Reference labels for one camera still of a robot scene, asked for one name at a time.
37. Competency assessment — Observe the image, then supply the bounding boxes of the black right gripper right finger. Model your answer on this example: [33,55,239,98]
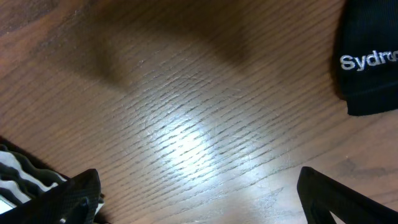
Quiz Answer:
[297,167,397,224]

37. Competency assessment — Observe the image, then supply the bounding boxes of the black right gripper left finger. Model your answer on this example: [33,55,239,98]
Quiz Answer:
[1,169,101,224]

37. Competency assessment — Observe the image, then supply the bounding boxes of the black garment with logo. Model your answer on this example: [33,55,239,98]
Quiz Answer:
[333,0,397,116]

